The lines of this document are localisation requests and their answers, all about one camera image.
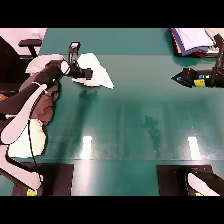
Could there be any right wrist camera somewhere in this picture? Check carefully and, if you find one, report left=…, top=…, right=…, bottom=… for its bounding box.
left=213, top=33, right=224, bottom=72

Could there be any white T-shirt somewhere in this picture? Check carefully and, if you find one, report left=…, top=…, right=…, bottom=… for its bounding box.
left=71, top=52, right=115, bottom=90

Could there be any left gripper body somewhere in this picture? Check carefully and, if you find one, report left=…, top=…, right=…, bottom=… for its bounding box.
left=68, top=62, right=94, bottom=81

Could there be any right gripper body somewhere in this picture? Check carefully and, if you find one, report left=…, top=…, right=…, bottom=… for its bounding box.
left=180, top=67, right=208, bottom=89

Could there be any brown garment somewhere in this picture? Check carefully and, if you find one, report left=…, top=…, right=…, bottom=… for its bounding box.
left=19, top=81, right=62, bottom=126

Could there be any cream garment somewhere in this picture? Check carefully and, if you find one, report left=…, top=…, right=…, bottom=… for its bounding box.
left=7, top=118, right=48, bottom=159

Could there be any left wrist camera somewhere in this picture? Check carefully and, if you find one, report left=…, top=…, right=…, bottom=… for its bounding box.
left=68, top=41, right=82, bottom=65

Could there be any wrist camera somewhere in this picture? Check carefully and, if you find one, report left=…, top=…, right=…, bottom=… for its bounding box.
left=68, top=41, right=82, bottom=65
left=213, top=33, right=224, bottom=72

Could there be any lavender garment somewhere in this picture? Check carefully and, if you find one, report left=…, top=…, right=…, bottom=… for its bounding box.
left=170, top=27, right=215, bottom=57

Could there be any black cable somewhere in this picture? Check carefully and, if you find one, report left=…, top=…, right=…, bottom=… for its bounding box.
left=27, top=84, right=48, bottom=183

